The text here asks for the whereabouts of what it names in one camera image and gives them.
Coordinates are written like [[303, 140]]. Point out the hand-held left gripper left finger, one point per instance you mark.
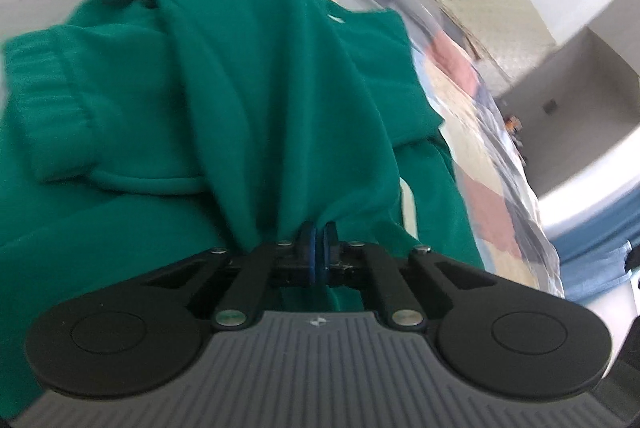
[[309, 253]]

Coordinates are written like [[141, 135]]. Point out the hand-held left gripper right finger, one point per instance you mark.
[[329, 253]]

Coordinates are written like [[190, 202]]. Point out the green hoodie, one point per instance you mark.
[[225, 83]]

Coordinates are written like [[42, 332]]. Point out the cluster of small bottles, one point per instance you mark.
[[515, 133]]

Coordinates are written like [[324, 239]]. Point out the blue curtain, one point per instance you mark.
[[590, 263]]

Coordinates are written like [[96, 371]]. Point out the dark hanging garment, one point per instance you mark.
[[633, 258]]

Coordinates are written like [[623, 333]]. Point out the dark cabinet switch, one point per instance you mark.
[[550, 106]]

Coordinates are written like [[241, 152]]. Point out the grey wall cabinet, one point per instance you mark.
[[590, 108]]

